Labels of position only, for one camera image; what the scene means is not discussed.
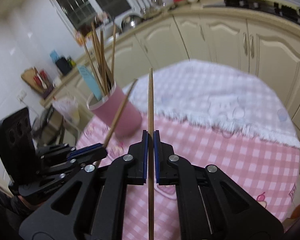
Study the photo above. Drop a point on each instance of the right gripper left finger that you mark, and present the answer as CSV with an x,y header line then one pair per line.
x,y
91,204

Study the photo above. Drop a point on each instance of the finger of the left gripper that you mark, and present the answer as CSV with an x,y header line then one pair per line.
x,y
87,153

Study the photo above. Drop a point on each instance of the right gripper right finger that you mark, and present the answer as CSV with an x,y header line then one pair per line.
x,y
210,204

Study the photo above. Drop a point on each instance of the chopstick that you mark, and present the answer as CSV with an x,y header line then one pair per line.
x,y
99,57
113,53
118,115
108,76
151,129
92,66

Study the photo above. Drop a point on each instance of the cream lower kitchen cabinets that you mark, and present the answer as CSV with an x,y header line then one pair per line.
x,y
255,42

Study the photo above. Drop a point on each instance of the person's left hand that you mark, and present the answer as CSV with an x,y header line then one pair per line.
x,y
28,205

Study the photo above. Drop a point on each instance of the white plastic bag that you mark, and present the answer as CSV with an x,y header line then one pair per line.
x,y
68,107

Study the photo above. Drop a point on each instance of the pink checkered tablecloth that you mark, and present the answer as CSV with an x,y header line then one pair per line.
x,y
267,171

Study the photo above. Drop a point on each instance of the teal spatula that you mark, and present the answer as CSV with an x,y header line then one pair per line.
x,y
90,81

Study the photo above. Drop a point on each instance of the black knife block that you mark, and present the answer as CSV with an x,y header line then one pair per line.
x,y
64,66

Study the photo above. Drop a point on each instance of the wooden cutting board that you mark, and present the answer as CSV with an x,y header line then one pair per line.
x,y
30,77

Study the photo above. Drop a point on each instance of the white fringed cloth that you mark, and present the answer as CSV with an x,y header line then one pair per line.
x,y
213,95

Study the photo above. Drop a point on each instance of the steel wok in sink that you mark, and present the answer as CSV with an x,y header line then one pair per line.
x,y
131,21

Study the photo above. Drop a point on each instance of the black gas stove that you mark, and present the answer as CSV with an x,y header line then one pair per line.
x,y
281,9

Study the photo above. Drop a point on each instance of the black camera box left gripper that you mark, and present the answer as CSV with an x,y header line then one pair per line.
x,y
13,142

